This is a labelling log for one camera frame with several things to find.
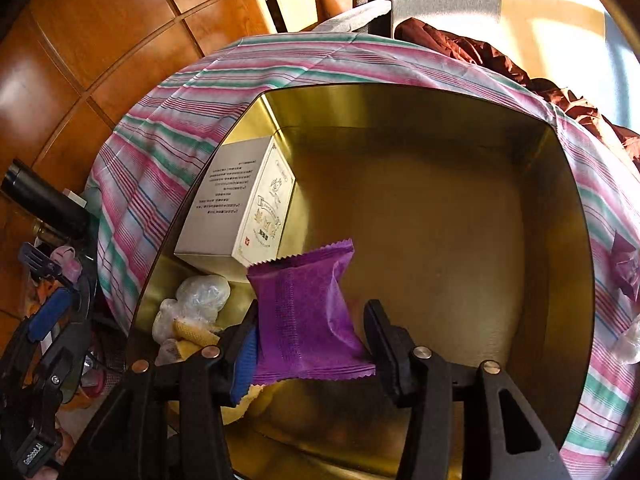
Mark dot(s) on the clear plastic wrapped snack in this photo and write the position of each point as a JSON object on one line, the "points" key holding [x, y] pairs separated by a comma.
{"points": [[200, 295]]}

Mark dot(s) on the purple snack packet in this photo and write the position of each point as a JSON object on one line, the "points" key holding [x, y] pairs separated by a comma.
{"points": [[627, 265], [305, 320]]}

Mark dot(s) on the maroon tin box gold inside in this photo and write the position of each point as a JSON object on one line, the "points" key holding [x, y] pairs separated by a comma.
{"points": [[425, 210]]}

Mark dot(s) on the dark red cloth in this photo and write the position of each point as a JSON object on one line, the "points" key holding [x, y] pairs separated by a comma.
{"points": [[465, 45]]}

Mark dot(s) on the striped bed sheet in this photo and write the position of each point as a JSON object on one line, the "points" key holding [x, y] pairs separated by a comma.
{"points": [[165, 125]]}

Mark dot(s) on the clear plastic packet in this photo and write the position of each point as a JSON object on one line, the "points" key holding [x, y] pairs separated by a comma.
{"points": [[631, 342]]}

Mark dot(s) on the white printed carton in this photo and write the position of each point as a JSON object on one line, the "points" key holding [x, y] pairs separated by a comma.
{"points": [[235, 200]]}

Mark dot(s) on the black cylinder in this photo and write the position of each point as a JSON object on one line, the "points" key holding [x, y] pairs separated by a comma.
{"points": [[45, 200]]}

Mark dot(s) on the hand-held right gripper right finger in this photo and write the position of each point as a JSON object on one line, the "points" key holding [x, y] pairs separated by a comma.
{"points": [[387, 355]]}

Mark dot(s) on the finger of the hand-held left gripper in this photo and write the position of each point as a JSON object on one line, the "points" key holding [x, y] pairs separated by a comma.
{"points": [[50, 312], [37, 262]]}

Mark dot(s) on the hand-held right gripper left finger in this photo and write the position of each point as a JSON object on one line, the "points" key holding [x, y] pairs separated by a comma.
{"points": [[245, 366]]}

